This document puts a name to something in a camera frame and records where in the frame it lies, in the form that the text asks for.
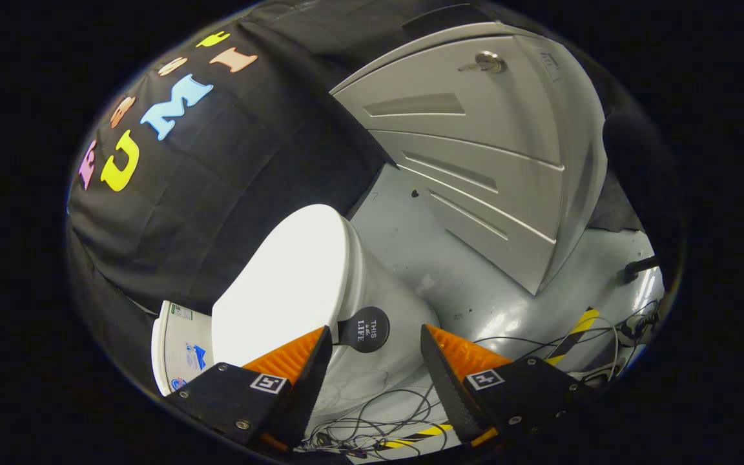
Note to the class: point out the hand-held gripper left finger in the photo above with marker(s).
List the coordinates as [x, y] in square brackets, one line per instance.
[304, 394]

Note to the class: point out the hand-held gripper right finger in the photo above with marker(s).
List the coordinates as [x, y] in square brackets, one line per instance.
[453, 394]

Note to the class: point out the white toilet lid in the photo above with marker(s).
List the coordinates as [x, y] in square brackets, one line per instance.
[281, 284]

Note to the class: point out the white toilet bowl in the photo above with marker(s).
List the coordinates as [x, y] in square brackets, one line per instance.
[391, 284]

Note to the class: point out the white toilet tank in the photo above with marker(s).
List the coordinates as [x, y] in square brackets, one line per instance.
[178, 349]

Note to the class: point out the black backdrop cloth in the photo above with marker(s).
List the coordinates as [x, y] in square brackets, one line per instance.
[230, 168]

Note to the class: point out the grey drawer cabinet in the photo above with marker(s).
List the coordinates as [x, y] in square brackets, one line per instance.
[475, 142]

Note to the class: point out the silver cabinet lock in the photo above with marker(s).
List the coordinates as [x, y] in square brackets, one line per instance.
[485, 62]

